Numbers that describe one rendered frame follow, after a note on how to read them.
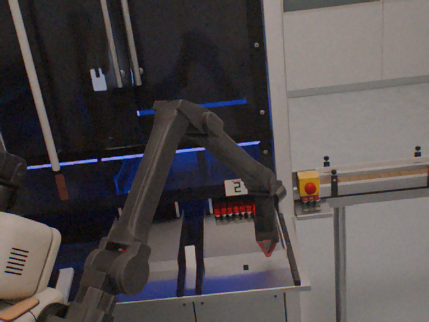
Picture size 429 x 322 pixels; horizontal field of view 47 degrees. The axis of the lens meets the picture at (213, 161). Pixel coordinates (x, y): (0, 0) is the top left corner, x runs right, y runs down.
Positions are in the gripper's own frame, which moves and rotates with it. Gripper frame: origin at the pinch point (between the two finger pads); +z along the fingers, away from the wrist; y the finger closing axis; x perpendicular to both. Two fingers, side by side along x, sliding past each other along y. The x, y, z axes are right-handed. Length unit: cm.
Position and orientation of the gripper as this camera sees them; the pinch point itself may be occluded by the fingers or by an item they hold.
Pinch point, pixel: (268, 254)
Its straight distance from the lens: 156.5
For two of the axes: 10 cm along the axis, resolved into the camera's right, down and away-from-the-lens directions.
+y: 0.2, -3.5, 9.4
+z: 1.0, 9.3, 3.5
